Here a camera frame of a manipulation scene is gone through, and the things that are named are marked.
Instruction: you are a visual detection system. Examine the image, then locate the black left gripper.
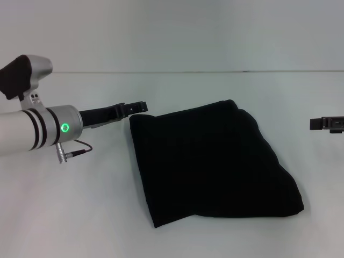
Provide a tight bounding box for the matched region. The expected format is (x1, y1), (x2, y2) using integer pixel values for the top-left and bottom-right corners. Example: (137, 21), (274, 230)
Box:
(77, 101), (149, 130)

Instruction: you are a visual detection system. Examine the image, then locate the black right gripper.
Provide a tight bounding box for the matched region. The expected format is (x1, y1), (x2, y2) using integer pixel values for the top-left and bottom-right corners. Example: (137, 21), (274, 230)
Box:
(309, 116), (344, 134)

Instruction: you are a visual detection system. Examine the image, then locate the black shirt with FREE print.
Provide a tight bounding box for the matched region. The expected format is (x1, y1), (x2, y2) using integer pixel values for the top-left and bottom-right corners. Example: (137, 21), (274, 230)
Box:
(128, 99), (305, 229)

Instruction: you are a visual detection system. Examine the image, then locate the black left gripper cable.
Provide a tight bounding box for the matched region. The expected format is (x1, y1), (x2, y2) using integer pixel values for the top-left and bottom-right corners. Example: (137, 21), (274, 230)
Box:
(55, 139), (93, 164)

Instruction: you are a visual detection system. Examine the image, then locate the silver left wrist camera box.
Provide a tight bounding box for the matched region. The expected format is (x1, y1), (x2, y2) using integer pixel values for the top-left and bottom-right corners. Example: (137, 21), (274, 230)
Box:
(0, 54), (53, 111)

